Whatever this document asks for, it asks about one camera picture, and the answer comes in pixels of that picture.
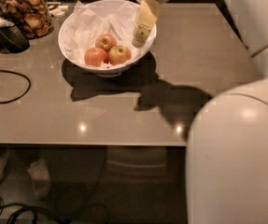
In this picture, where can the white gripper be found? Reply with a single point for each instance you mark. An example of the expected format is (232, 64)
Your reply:
(149, 12)

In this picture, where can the red-yellow apple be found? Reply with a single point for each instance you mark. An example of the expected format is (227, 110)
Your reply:
(119, 54)

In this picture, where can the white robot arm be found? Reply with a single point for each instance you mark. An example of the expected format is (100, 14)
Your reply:
(227, 155)

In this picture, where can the top red apple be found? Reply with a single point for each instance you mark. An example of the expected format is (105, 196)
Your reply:
(105, 42)

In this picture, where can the red apple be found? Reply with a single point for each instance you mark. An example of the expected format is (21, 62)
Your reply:
(105, 42)
(95, 57)

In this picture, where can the white ceramic bowl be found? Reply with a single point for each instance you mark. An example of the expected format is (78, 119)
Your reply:
(77, 25)

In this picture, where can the white paper bowl liner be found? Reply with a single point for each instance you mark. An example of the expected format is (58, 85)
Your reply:
(83, 31)

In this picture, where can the left red apple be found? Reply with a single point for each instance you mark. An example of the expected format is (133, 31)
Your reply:
(95, 57)

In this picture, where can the small white items on table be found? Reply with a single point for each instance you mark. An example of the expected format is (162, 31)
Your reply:
(57, 10)

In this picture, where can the glass jar of dried chips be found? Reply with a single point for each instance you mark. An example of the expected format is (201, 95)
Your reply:
(31, 16)

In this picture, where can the right white shoe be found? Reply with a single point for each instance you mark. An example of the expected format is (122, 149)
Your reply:
(39, 174)

